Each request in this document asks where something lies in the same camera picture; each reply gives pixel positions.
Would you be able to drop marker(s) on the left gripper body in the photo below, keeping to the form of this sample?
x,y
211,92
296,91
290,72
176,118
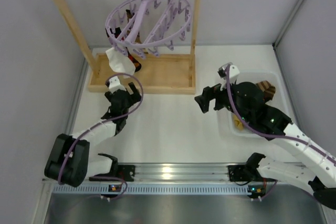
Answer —
x,y
126,94

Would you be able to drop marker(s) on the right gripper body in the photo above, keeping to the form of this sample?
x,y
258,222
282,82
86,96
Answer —
x,y
215,98

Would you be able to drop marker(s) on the purple round clip hanger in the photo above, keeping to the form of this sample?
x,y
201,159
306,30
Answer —
x,y
147,25

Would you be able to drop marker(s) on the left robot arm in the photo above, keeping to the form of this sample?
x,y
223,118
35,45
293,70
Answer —
x,y
72,159

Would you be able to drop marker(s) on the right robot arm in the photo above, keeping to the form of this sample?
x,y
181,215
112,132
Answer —
x,y
247,102

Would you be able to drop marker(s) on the wooden hanger rack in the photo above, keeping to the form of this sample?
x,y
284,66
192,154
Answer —
x,y
172,72

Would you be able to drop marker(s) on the white plastic basket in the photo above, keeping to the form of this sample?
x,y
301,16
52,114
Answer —
x,y
278,101

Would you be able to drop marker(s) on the mustard yellow sock in basket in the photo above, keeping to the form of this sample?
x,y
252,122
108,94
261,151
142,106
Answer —
x,y
237,123

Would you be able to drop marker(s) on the rear argyle sock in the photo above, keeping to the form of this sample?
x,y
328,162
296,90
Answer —
x,y
135,62

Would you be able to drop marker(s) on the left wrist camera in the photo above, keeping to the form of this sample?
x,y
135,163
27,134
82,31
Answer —
x,y
113,84

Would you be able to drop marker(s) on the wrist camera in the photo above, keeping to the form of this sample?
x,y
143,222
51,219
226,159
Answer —
x,y
113,84
229,73

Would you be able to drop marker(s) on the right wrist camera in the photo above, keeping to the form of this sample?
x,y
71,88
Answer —
x,y
229,73

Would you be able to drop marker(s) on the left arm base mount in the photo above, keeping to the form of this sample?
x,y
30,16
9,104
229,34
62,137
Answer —
x,y
122,174

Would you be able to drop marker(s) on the aluminium mounting rail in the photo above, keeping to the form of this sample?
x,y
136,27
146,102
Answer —
x,y
183,172

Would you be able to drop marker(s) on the white slotted cable duct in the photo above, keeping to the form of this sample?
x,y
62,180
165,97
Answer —
x,y
158,189

